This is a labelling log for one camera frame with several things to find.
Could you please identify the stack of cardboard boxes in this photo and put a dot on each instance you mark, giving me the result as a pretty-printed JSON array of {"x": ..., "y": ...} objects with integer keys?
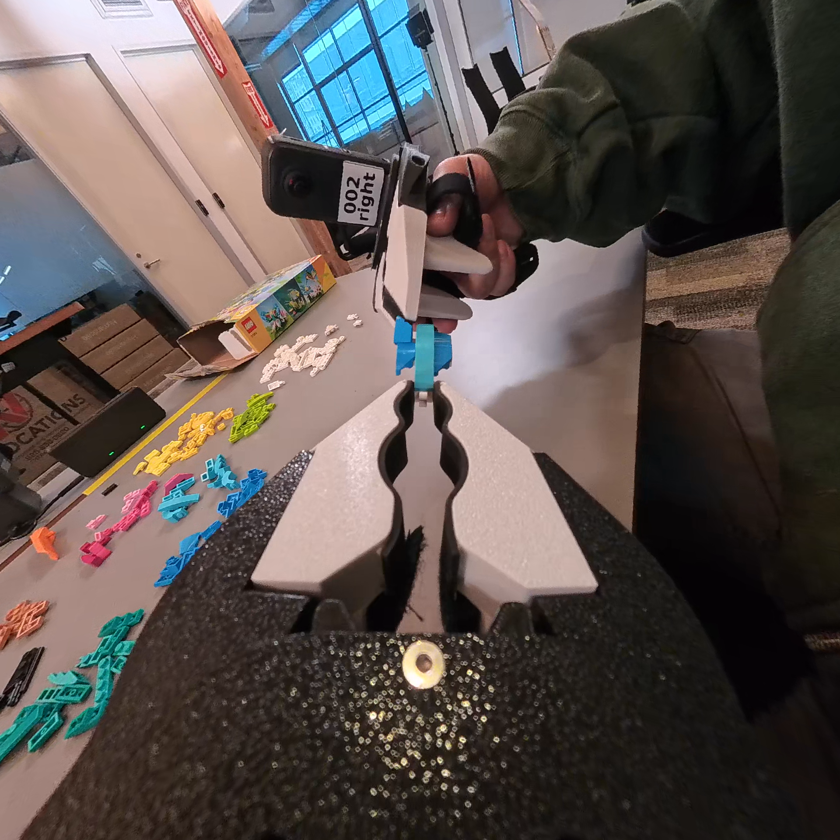
[{"x": 124, "y": 348}]

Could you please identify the pile of white lego bricks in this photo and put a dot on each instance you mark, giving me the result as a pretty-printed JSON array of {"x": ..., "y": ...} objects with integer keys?
[{"x": 305, "y": 358}]

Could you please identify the pile of lime lego bricks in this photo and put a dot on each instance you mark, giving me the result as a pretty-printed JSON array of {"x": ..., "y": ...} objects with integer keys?
[{"x": 253, "y": 420}]

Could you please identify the blue lego assembly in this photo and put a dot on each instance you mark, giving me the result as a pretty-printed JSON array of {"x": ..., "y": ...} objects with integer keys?
[{"x": 405, "y": 348}]

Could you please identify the person's green jacket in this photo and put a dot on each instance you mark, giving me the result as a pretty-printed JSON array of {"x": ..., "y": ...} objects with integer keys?
[{"x": 807, "y": 394}]

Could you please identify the pile of coral lego bricks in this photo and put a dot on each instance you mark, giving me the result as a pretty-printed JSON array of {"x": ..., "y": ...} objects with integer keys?
[{"x": 23, "y": 620}]

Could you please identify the pile of pink lego bricks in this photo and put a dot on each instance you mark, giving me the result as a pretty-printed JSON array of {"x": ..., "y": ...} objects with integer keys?
[{"x": 121, "y": 518}]

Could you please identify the pile of black lego bricks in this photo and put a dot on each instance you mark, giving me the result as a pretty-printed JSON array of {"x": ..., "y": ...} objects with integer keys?
[{"x": 23, "y": 676}]

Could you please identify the black box with green light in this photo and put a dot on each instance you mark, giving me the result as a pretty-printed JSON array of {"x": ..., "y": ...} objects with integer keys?
[{"x": 108, "y": 426}]

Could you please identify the dark cloth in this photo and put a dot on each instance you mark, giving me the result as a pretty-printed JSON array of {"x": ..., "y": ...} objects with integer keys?
[{"x": 702, "y": 499}]

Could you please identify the wooden pillar with red stickers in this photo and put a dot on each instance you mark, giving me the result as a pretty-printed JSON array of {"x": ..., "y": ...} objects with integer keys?
[{"x": 223, "y": 52}]

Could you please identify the black chair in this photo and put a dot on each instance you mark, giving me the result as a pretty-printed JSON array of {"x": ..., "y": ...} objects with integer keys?
[
  {"x": 506, "y": 72},
  {"x": 476, "y": 98}
]

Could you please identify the turquoise and white lego piece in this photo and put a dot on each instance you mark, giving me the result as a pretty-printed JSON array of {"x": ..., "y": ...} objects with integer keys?
[{"x": 425, "y": 361}]

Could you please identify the pile of light blue lego bricks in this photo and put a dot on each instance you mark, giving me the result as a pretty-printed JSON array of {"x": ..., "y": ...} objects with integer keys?
[{"x": 180, "y": 502}]

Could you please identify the printed cardboard box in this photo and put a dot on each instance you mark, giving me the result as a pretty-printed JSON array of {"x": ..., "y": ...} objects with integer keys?
[{"x": 46, "y": 420}]

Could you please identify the white door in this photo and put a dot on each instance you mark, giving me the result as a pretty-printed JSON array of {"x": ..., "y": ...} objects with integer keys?
[
  {"x": 85, "y": 170},
  {"x": 203, "y": 164}
]

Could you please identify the colourful lego set box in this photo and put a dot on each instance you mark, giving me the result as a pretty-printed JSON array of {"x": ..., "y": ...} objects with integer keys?
[{"x": 275, "y": 308}]

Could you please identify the pile of yellow lego bricks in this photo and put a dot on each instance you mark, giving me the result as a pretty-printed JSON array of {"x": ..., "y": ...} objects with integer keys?
[{"x": 180, "y": 443}]

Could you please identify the black device on tripod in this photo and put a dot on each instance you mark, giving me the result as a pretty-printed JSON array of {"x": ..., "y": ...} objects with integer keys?
[{"x": 420, "y": 26}]

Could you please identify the orange lego brick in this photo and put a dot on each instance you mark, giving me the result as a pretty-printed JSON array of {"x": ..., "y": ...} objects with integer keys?
[{"x": 44, "y": 543}]

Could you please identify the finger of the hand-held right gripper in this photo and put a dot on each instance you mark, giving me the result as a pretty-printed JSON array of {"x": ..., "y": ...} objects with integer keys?
[{"x": 405, "y": 262}]

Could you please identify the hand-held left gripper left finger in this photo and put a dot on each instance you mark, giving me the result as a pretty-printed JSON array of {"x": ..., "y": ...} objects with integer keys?
[{"x": 328, "y": 518}]

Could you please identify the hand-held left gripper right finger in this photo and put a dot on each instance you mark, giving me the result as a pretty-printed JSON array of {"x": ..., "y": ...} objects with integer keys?
[{"x": 518, "y": 525}]

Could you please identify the window with blue panes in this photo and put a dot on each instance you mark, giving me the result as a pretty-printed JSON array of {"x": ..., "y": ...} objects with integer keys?
[{"x": 358, "y": 72}]

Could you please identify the person's right forearm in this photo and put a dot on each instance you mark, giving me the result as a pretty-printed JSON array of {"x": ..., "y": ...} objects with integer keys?
[{"x": 623, "y": 111}]

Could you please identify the wooden desk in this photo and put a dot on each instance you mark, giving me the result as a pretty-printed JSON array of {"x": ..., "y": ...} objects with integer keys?
[{"x": 39, "y": 328}]

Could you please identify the pile of teal lego bricks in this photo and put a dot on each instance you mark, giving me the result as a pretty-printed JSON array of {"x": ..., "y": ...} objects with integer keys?
[{"x": 65, "y": 695}]

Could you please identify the person's right hand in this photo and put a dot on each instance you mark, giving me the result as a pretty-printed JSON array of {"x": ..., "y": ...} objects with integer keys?
[{"x": 499, "y": 223}]

